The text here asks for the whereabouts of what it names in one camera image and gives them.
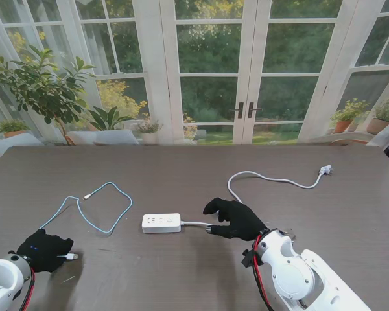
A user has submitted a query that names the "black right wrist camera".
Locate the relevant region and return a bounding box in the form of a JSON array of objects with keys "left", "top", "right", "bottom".
[{"left": 242, "top": 248, "right": 257, "bottom": 268}]

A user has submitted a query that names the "broad leaf green plant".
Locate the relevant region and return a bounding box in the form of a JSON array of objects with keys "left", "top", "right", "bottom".
[{"left": 87, "top": 105, "right": 136, "bottom": 132}]

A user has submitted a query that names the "grey armchair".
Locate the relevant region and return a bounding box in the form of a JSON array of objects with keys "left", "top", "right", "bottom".
[{"left": 66, "top": 129, "right": 141, "bottom": 146}]

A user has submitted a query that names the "tall leafy potted tree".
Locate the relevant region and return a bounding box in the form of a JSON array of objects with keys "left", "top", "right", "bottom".
[{"left": 0, "top": 43, "right": 97, "bottom": 146}]

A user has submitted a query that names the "white power strip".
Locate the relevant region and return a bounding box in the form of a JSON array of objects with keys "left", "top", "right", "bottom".
[{"left": 141, "top": 213, "right": 182, "bottom": 234}]

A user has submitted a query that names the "white power cord with plug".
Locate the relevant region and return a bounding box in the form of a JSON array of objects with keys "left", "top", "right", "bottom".
[{"left": 180, "top": 164, "right": 336, "bottom": 227}]

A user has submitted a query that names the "dark door handle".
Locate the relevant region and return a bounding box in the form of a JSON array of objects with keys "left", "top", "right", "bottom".
[
  {"left": 248, "top": 102, "right": 263, "bottom": 119},
  {"left": 229, "top": 102, "right": 244, "bottom": 119}
]

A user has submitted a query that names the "yellow-green plant in terracotta pot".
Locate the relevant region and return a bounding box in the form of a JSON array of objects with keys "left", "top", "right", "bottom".
[{"left": 330, "top": 98, "right": 370, "bottom": 134}]

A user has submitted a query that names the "small plant in terracotta pot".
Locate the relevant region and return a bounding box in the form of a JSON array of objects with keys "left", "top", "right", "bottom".
[{"left": 0, "top": 119, "right": 30, "bottom": 139}]

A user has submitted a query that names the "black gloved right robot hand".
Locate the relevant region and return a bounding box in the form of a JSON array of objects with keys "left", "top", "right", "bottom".
[{"left": 203, "top": 196, "right": 268, "bottom": 242}]

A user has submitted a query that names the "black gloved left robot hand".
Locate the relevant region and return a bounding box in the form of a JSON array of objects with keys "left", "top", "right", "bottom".
[{"left": 16, "top": 229, "right": 75, "bottom": 273}]

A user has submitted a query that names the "light blue USB cable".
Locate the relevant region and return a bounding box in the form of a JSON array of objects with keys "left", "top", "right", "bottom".
[{"left": 38, "top": 181, "right": 133, "bottom": 260}]

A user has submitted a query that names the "light grey chair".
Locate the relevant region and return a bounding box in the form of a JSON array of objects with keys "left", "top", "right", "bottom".
[{"left": 366, "top": 119, "right": 389, "bottom": 159}]

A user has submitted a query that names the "wooden round side table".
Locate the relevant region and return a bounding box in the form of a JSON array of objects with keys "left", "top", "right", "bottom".
[{"left": 307, "top": 134, "right": 370, "bottom": 146}]

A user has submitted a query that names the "grey sofa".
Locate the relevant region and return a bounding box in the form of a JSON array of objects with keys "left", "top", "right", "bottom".
[{"left": 0, "top": 133, "right": 45, "bottom": 159}]

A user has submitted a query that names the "green plant in beige pot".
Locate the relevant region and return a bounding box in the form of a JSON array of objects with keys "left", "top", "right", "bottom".
[{"left": 366, "top": 98, "right": 389, "bottom": 135}]

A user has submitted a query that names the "white french door leaf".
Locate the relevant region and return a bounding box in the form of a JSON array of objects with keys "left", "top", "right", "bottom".
[
  {"left": 249, "top": 0, "right": 357, "bottom": 143},
  {"left": 160, "top": 0, "right": 255, "bottom": 146}
]

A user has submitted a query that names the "flowering plant in white pot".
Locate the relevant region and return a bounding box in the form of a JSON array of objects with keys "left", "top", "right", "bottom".
[{"left": 135, "top": 119, "right": 165, "bottom": 145}]

